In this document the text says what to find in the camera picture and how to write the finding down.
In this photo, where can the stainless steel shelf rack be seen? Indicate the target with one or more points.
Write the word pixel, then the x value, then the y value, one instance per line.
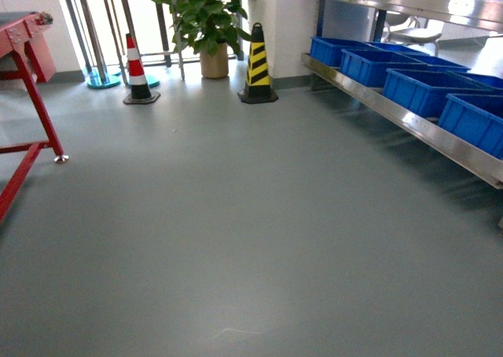
pixel 483 14

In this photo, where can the yellow black traffic cone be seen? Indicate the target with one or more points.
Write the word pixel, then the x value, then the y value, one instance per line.
pixel 257 86

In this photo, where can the red white traffic cone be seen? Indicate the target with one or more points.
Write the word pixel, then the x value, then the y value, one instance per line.
pixel 140 93

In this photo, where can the blue plastic bin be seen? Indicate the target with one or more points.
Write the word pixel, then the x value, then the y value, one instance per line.
pixel 475 118
pixel 369 67
pixel 329 50
pixel 424 92

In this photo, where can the potted green plant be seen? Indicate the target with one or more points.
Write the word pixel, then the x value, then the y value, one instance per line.
pixel 209 28

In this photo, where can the metal barrier gate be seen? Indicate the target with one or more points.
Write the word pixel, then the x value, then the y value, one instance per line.
pixel 100 28

